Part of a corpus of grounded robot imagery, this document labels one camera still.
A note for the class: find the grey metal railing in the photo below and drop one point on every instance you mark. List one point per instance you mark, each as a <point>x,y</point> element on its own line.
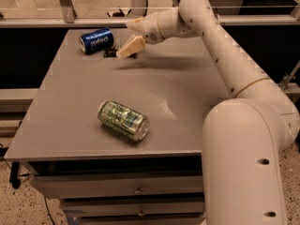
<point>96,13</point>

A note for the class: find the grey drawer cabinet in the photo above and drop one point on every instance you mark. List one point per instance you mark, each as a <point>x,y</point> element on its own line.
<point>118,141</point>

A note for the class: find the grey drawer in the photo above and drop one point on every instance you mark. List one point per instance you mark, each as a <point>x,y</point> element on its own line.
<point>133,207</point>
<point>116,185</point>

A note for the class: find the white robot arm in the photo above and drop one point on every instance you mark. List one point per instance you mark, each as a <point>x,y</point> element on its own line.
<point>241,136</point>

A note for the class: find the top grey drawer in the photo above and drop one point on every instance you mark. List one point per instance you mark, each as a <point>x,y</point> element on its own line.
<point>116,185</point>

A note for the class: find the green soda can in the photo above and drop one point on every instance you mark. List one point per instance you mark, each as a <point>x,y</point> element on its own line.
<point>120,118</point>

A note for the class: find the blue pepsi can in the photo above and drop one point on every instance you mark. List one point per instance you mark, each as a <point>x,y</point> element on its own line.
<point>97,40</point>

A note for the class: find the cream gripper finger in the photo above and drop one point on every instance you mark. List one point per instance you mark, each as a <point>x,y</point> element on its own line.
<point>134,24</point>
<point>133,45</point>

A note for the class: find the dark rxbar chocolate bar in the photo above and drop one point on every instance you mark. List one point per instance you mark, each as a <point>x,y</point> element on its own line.
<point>111,52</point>

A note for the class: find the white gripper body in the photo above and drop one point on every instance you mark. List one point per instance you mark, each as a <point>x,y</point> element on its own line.
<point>151,29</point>

